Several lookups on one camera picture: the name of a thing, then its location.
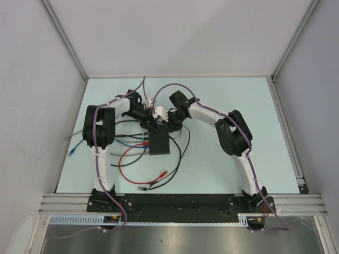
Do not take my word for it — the grey slotted cable duct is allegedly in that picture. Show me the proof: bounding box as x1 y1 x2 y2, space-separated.
49 214 248 227

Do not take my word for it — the thin black power cable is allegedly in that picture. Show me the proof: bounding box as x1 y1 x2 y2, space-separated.
148 125 191 191

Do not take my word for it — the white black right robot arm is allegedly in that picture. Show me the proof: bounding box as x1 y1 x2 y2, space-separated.
165 90 267 212

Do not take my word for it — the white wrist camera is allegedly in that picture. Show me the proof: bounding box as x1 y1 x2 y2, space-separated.
153 106 168 122
144 97 154 108

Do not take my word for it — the blue ethernet cable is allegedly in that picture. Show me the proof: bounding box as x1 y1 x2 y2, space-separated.
68 139 150 157

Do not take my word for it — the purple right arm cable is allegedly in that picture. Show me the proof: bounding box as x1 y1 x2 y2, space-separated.
152 83 290 231

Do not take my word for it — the right aluminium corner post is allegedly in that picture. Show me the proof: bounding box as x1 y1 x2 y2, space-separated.
271 0 323 81

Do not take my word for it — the black cable teal boot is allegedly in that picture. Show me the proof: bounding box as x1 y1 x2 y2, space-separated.
115 132 149 137

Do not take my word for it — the black network switch box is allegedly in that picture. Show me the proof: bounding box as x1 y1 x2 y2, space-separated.
149 124 170 156

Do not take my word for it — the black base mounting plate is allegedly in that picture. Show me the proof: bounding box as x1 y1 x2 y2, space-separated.
86 189 275 213

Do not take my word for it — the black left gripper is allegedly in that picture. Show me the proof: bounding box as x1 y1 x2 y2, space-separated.
122 106 160 133

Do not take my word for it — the aluminium front frame rail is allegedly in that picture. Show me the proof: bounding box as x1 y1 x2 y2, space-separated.
38 194 327 216

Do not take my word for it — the right aluminium side rail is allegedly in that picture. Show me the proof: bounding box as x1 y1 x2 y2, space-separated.
266 77 310 194

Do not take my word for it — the aluminium corner post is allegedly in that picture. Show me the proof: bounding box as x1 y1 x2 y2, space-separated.
271 0 323 81
39 0 88 82

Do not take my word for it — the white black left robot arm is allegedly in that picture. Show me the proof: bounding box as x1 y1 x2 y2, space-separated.
82 90 160 192

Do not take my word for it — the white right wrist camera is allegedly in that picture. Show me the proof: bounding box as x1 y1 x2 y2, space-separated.
153 106 168 122

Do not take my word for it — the grey ethernet cable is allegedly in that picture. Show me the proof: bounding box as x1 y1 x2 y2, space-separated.
65 129 149 157

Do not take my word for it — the red ethernet cable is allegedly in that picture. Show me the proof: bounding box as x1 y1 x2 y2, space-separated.
119 142 169 185

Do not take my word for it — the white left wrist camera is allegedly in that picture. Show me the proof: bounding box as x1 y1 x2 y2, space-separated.
144 97 154 108

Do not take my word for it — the left aluminium corner post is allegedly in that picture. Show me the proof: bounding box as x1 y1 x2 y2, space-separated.
39 0 88 82

